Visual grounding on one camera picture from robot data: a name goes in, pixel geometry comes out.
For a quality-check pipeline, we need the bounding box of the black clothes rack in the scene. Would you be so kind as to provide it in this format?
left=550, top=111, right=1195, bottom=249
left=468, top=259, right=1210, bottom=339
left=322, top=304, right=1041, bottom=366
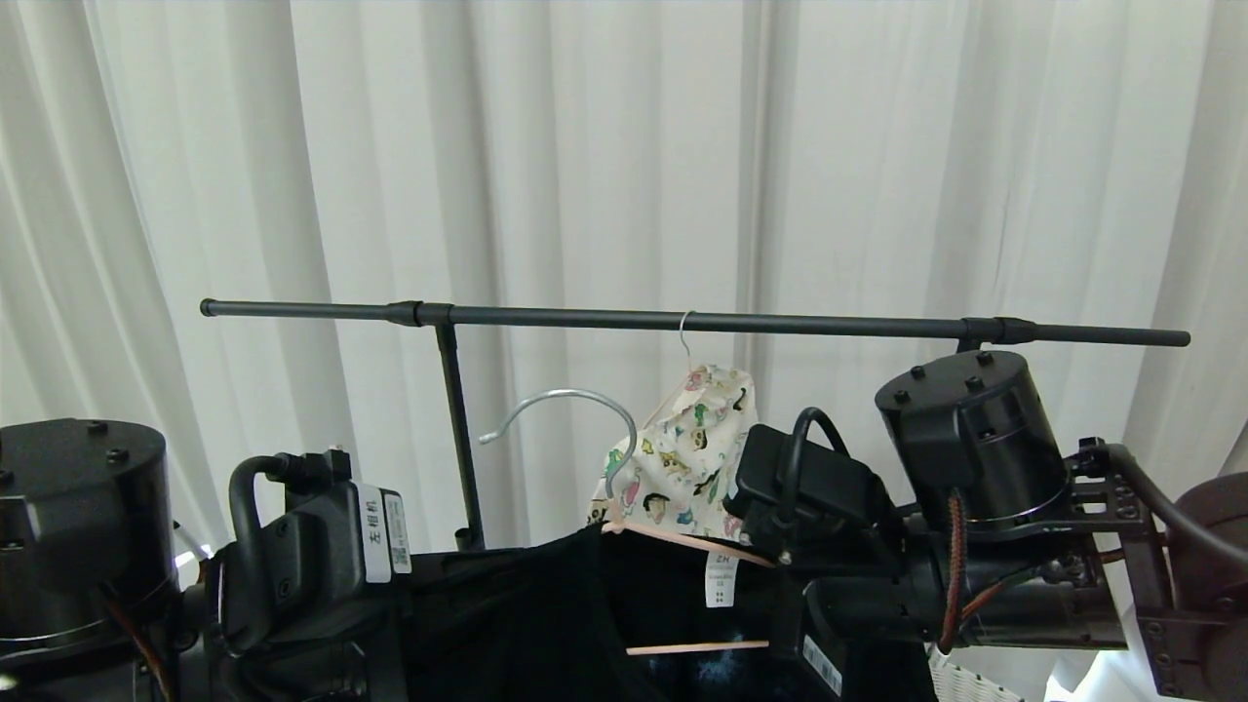
left=200, top=299, right=1190, bottom=552

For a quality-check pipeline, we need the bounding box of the white laundry basket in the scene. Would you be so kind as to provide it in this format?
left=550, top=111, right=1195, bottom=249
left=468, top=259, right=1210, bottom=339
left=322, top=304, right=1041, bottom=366
left=926, top=648, right=1025, bottom=702

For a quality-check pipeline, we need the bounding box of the white curtain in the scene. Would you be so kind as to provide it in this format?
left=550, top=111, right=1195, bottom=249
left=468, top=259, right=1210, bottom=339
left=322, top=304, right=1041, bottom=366
left=0, top=0, right=1248, bottom=586

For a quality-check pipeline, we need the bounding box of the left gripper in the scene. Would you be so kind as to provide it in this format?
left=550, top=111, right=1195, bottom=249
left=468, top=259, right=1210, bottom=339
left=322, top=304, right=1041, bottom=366
left=200, top=624, right=410, bottom=702

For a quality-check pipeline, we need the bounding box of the cream printed garment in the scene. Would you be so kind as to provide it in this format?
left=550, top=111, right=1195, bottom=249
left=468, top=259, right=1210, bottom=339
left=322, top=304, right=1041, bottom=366
left=588, top=364, right=760, bottom=542

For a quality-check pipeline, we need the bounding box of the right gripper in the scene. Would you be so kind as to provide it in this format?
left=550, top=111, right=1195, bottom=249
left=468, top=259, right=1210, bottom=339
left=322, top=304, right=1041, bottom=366
left=799, top=556, right=942, bottom=698

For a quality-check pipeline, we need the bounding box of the black garment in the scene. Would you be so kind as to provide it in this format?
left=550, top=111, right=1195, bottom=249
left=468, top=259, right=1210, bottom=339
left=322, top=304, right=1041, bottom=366
left=400, top=525, right=937, bottom=702

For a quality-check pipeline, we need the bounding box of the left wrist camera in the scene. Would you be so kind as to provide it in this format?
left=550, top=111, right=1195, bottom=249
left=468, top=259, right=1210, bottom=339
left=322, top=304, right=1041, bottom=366
left=210, top=453, right=412, bottom=644

